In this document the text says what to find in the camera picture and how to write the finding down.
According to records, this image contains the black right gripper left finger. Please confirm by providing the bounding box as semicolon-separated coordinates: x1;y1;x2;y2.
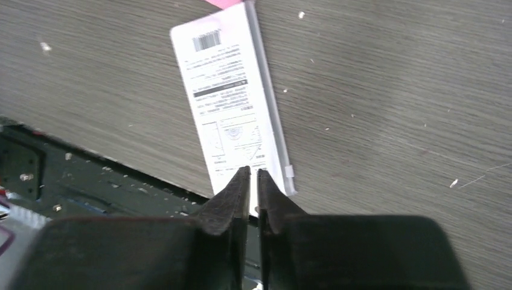
8;167;251;289

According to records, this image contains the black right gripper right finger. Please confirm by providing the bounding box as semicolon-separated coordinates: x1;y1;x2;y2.
257;170;470;289

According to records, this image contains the white ruler set package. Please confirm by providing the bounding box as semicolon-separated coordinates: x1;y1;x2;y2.
170;1;296;216

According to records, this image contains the pink student backpack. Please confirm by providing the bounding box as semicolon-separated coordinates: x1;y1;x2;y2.
205;0;243;10

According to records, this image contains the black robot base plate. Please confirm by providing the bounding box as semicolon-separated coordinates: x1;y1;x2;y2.
1;117;263;289

